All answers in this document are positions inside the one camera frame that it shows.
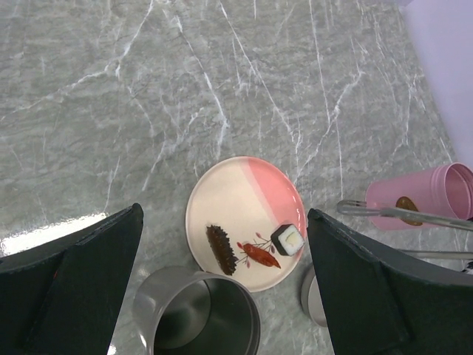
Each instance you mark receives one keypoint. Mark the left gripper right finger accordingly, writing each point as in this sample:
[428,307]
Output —
[379,300]

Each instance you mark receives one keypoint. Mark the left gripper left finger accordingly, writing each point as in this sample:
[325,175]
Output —
[64,296]

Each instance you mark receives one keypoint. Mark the metal tongs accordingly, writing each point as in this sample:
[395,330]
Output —
[359,208]

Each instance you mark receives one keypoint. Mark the sushi roll toy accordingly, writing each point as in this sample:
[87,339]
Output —
[287,240]

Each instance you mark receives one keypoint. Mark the red shrimp toy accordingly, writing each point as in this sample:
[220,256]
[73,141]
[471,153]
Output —
[259,255]

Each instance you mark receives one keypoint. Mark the dark sea cucumber toy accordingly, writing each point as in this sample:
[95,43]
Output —
[221,247]

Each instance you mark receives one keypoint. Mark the grey round lid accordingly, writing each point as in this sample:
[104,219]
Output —
[310,298]

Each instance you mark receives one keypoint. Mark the grey cylindrical container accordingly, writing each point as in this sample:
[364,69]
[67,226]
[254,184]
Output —
[180,311]

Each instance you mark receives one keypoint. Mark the pink cylindrical container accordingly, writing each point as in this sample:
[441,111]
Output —
[445,190]

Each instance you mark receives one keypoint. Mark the pink and cream plate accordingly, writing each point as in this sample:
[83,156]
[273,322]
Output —
[250,199]

